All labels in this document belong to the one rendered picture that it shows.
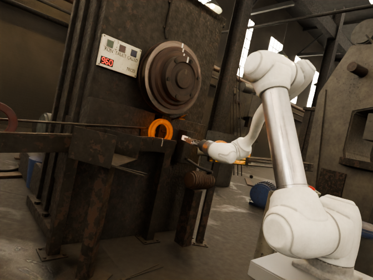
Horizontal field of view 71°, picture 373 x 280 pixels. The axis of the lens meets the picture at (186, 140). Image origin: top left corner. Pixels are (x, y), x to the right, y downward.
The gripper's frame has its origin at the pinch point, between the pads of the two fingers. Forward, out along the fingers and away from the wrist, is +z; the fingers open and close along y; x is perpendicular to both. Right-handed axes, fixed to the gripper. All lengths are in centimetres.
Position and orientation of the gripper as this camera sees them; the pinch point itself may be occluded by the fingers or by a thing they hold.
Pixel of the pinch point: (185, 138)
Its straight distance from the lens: 173.9
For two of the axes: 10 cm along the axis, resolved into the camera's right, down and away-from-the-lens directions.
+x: 2.7, -9.6, -1.0
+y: 7.3, 1.3, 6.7
